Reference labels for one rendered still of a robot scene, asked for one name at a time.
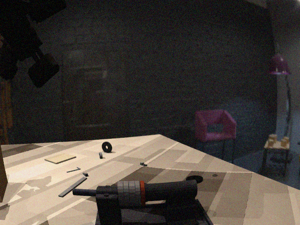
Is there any red-brown ring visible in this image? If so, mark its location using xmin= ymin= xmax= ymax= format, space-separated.
xmin=140 ymin=181 xmax=145 ymax=206

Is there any dark grey metal shaft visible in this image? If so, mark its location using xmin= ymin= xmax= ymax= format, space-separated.
xmin=72 ymin=188 xmax=96 ymax=196

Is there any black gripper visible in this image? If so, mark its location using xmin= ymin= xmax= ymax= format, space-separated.
xmin=9 ymin=25 xmax=60 ymax=88

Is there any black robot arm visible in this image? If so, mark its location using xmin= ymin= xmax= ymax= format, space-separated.
xmin=0 ymin=0 xmax=67 ymax=81

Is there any grey flat bar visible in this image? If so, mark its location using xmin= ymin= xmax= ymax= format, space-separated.
xmin=58 ymin=177 xmax=87 ymax=197

